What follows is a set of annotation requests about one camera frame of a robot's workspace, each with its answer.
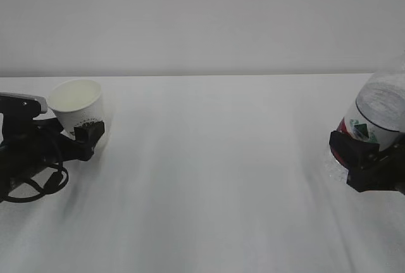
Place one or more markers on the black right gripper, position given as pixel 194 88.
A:
pixel 369 169

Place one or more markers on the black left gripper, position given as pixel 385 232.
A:
pixel 29 146

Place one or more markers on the white paper coffee cup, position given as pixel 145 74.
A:
pixel 77 103

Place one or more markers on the clear plastic water bottle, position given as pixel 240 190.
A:
pixel 377 113

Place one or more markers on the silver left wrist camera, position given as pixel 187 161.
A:
pixel 22 105

